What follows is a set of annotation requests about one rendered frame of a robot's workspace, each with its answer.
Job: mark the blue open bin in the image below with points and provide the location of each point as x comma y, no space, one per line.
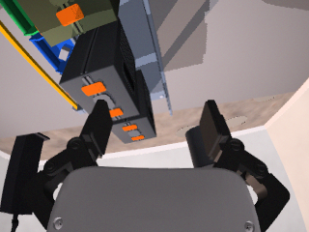
51,54

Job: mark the yellow bar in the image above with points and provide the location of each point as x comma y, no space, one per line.
38,68

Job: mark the green open bin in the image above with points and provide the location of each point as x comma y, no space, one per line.
19,17

